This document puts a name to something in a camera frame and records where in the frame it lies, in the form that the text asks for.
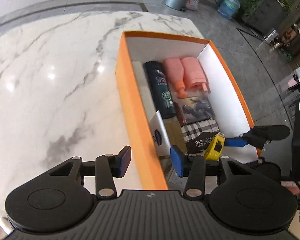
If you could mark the orange cardboard box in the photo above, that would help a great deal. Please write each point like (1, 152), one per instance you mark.
(135, 120)

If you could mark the plaid case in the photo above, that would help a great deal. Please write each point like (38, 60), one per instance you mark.
(200, 135)

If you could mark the blue water jug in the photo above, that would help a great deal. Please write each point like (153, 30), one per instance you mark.
(228, 6)

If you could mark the pink bottle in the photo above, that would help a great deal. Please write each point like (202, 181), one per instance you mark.
(173, 75)

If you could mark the pink cylindrical cup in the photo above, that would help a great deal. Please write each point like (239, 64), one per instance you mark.
(193, 73)

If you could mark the dark shampoo bottle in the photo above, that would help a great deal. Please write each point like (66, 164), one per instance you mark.
(160, 90)

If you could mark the dark grey cabinet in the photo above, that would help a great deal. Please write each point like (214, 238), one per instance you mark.
(267, 15)

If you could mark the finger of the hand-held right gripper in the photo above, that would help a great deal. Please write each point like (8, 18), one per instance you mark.
(236, 142)

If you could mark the person's right hand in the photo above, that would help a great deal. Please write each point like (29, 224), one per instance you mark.
(291, 186)

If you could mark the clear acrylic stand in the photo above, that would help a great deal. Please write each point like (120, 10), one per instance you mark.
(270, 37)

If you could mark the white cream tube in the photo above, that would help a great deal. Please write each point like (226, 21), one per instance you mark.
(160, 132)

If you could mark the illustrated card box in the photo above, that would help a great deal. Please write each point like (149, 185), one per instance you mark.
(195, 110)

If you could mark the yellow tape measure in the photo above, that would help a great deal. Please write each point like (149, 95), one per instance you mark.
(215, 148)

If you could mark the woven bag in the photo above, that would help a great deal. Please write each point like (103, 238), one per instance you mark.
(192, 2)

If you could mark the brown cardboard box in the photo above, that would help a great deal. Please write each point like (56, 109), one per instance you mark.
(175, 135)

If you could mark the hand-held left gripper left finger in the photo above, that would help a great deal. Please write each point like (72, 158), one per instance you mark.
(125, 162)

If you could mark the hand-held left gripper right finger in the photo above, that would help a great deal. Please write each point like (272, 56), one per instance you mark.
(177, 163)

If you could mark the white rectangular box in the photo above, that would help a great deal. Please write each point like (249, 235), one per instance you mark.
(143, 87)

